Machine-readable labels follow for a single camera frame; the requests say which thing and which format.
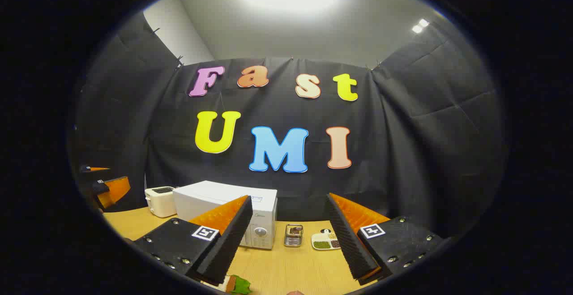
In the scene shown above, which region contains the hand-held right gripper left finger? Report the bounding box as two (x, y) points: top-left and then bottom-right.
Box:
(133, 195), (254, 286)

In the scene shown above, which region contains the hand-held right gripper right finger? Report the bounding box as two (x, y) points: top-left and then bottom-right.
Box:
(325, 192), (444, 286)

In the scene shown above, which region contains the sandwich with green lettuce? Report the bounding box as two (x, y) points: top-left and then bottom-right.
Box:
(225, 275), (252, 295)

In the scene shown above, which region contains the white microwave oven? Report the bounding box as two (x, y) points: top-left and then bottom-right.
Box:
(173, 180), (278, 250)

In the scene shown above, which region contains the white divided dish with grains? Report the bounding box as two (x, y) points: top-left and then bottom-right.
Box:
(311, 229), (343, 251)

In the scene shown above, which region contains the white toaster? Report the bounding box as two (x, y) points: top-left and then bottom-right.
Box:
(144, 186), (177, 218)

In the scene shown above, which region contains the black backdrop cloth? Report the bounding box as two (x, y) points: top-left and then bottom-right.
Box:
(72, 11), (509, 237)

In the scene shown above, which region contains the metal wire utensil holder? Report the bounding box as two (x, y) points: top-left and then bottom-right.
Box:
(284, 224), (304, 248)

